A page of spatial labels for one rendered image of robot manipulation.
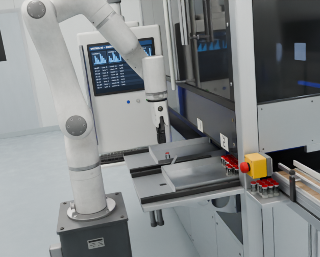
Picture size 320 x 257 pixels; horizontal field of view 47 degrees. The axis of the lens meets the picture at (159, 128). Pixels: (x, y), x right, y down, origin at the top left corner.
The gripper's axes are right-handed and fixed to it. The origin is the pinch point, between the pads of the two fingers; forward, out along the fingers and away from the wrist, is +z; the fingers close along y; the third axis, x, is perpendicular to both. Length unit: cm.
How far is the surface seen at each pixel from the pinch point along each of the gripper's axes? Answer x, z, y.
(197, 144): -29, 22, 53
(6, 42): 149, -53, 543
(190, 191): -7.4, 20.7, -8.1
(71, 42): 44, -41, 544
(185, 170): -12.5, 22.1, 18.4
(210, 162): -25.3, 21.1, 19.8
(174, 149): -16, 22, 51
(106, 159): 21, 27, 69
